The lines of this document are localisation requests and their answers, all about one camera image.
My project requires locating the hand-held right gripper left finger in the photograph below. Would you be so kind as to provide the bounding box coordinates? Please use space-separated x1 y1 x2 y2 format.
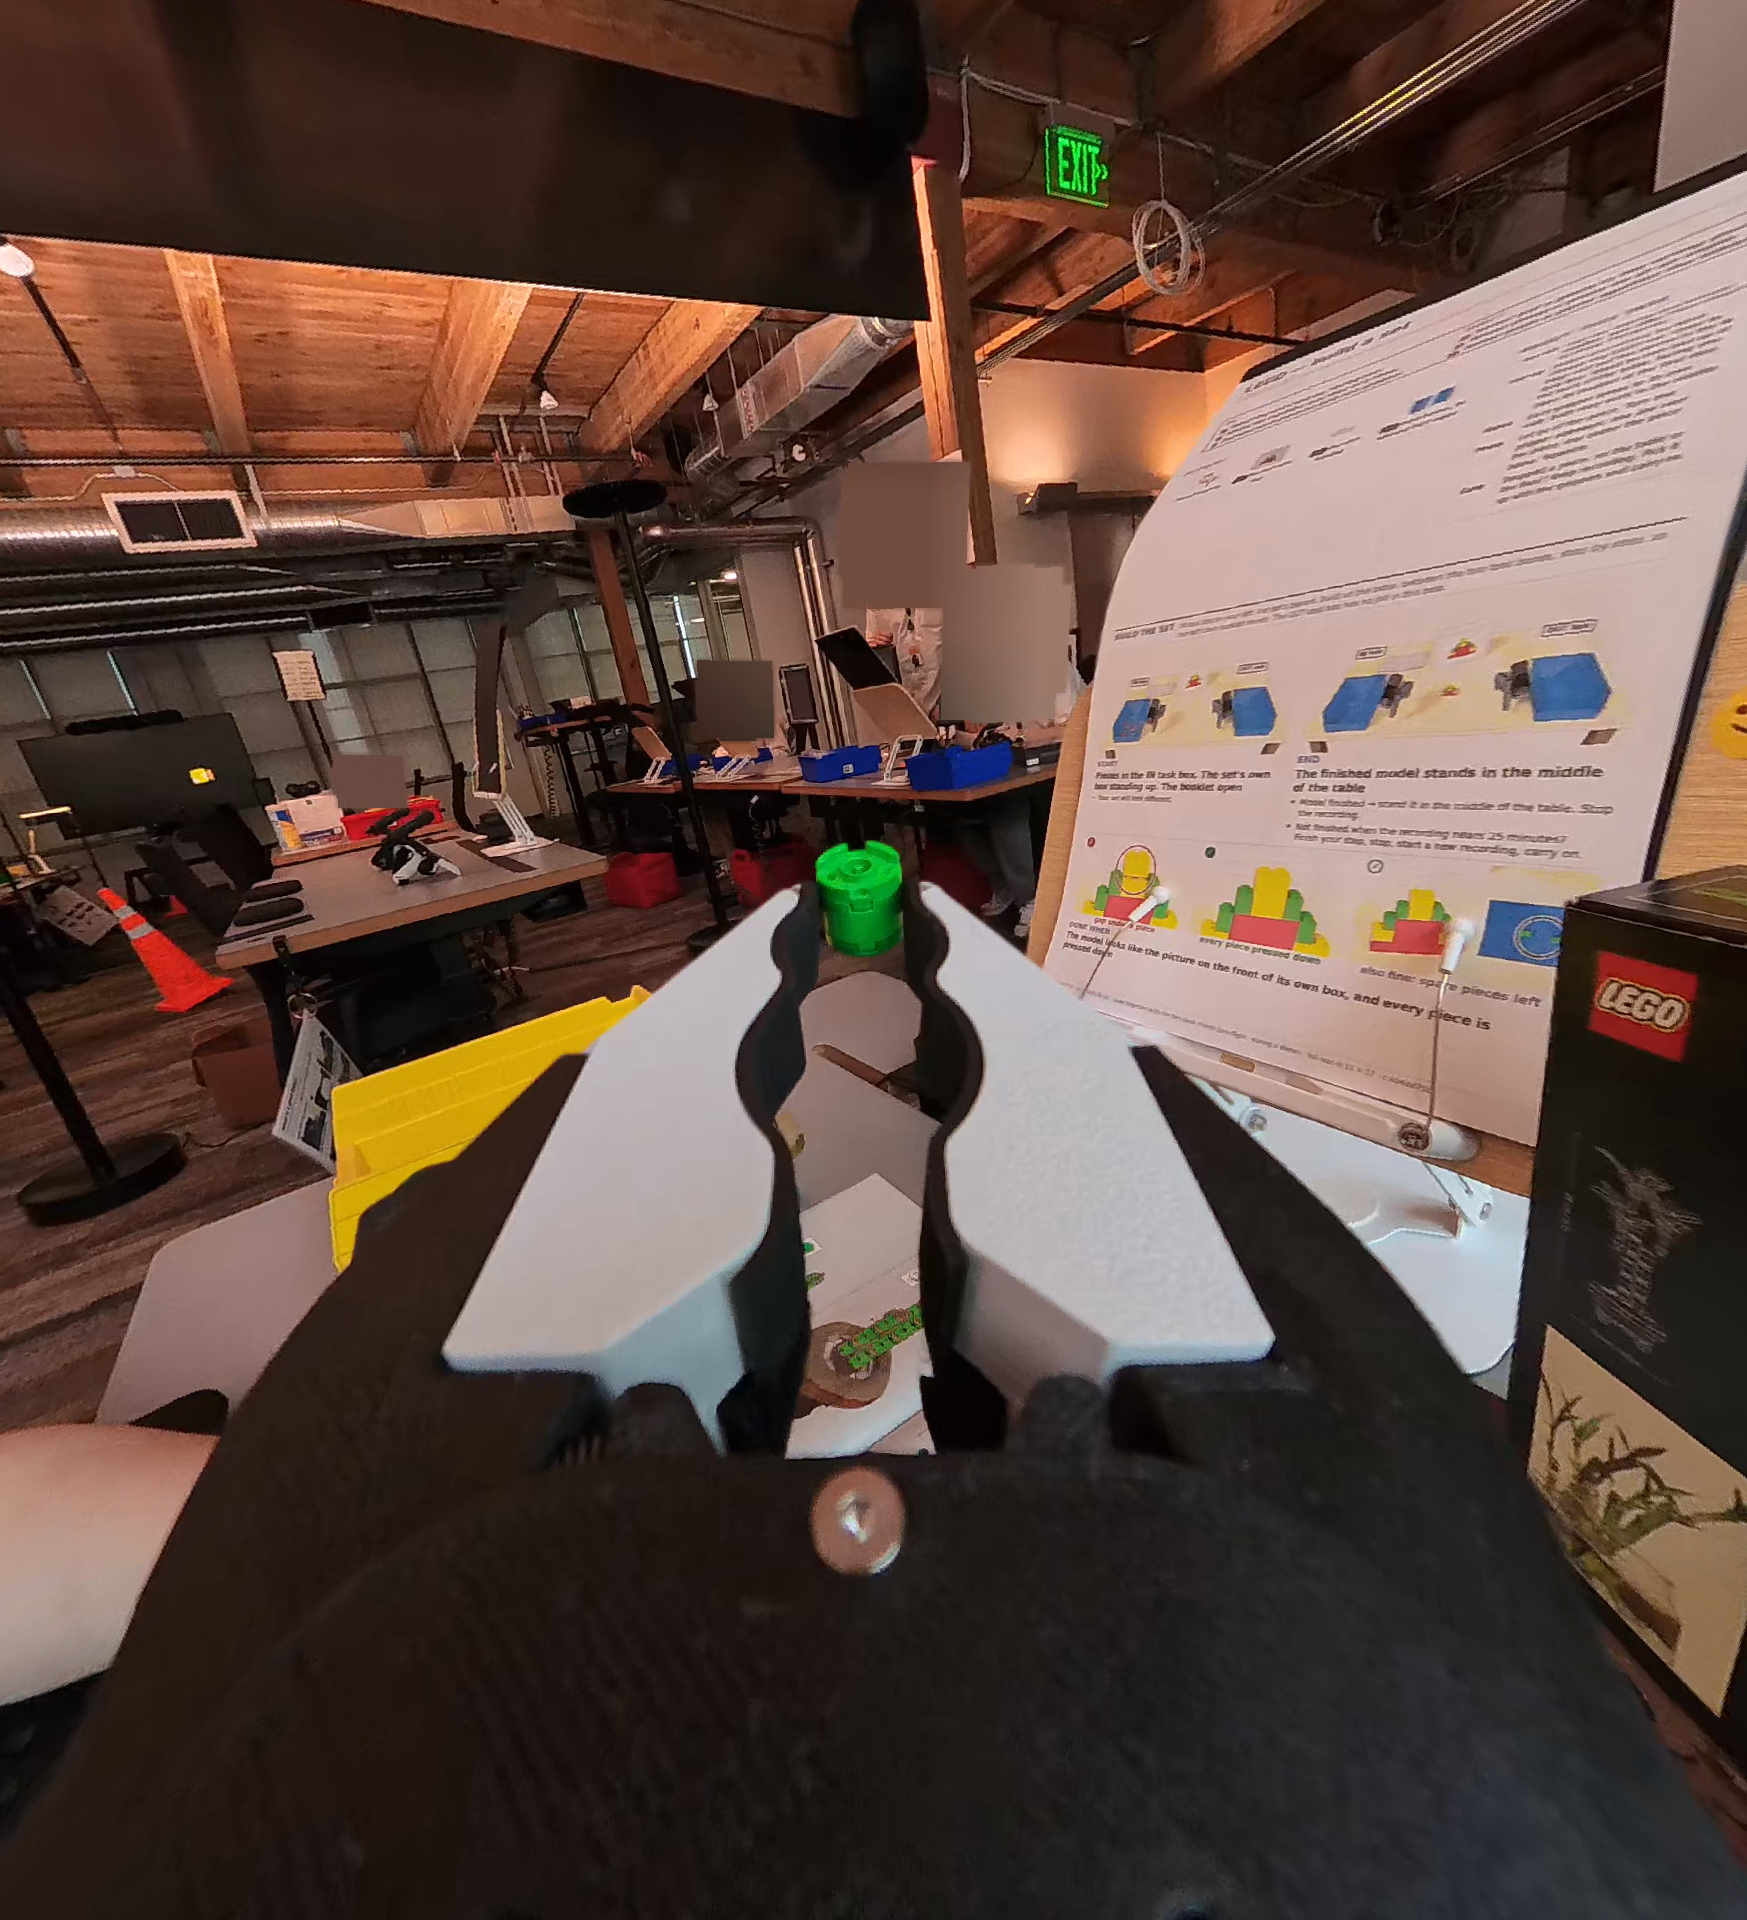
442 881 825 1458

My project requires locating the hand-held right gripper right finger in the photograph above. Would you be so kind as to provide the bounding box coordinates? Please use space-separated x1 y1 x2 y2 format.
907 878 1279 1453

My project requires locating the yellow plastic bin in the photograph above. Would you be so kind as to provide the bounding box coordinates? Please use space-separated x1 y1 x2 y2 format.
328 981 653 1273

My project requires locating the green round toy brick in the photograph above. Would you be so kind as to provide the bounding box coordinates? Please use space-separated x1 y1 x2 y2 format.
813 837 907 959

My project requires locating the white desk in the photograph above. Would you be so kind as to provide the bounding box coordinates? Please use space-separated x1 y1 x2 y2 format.
98 966 1535 1430

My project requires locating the white instruction booklet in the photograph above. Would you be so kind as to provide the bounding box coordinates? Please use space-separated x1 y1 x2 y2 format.
787 1170 953 1460

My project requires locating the white book stand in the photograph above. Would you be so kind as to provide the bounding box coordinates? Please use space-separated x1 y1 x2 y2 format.
1083 884 1537 1385

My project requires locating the grey work table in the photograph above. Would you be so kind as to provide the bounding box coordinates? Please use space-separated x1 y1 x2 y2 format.
218 834 611 1086

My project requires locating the black white handheld device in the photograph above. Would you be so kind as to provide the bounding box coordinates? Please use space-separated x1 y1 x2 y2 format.
370 815 466 891

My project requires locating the brown cardboard box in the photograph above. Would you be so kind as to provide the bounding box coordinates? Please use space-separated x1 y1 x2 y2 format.
190 1019 286 1130

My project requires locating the long work table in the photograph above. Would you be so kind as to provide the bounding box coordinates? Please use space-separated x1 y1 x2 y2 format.
591 757 1069 823

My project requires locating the black office chair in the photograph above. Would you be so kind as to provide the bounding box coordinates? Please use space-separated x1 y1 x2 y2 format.
136 806 308 942

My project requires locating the orange traffic cone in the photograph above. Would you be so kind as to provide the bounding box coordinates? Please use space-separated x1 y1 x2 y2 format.
94 886 236 1016

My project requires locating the black brick set box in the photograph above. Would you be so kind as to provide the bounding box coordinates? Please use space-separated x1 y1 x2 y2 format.
1507 863 1747 1809

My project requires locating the black monitor screen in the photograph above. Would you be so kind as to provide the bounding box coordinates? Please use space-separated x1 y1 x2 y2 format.
16 714 264 845

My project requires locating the white instruction sheet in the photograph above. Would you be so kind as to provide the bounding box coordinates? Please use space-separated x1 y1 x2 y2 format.
1045 134 1747 1152

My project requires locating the ceiling air vent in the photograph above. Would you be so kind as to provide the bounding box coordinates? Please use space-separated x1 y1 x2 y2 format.
102 488 258 554

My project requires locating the black stanchion post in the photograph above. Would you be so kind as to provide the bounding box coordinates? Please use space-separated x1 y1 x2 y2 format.
0 780 190 1228

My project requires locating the silver air duct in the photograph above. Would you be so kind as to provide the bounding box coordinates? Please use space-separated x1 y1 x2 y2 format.
0 504 366 567
681 311 917 505

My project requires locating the coiled white cable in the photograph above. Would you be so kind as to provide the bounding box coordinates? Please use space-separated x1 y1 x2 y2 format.
1129 193 1207 298

